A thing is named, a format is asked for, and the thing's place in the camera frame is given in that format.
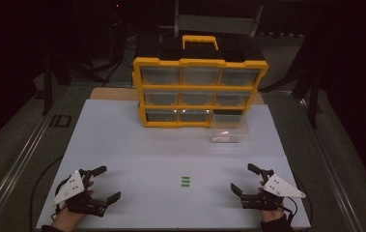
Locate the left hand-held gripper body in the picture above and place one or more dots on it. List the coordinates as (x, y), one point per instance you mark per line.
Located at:
(69, 190)

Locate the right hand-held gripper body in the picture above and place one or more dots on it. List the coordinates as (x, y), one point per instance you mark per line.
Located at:
(280, 188)

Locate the clear plastic drawer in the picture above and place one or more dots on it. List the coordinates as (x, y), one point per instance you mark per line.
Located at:
(229, 129)

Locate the small green plastic piece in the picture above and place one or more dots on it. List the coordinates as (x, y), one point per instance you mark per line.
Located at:
(185, 181)
(185, 185)
(185, 177)

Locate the person's right hand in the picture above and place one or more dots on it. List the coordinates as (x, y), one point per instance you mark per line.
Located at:
(272, 215)

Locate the person's left hand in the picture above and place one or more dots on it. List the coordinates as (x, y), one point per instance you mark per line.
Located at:
(66, 219)

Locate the white board sheet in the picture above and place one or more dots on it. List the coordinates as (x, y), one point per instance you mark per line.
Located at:
(158, 151)

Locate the set of clear cabinet drawers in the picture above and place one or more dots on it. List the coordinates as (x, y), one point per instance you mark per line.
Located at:
(200, 96)

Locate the black stand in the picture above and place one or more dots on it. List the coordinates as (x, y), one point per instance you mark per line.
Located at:
(47, 87)
(313, 100)

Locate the yellow and black organizer cabinet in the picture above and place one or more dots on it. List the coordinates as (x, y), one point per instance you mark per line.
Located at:
(200, 51)

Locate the metal table rail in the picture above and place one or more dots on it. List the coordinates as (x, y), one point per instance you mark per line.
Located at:
(16, 164)
(332, 167)

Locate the grey metal frame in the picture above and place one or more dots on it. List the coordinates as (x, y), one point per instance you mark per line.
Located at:
(216, 23)

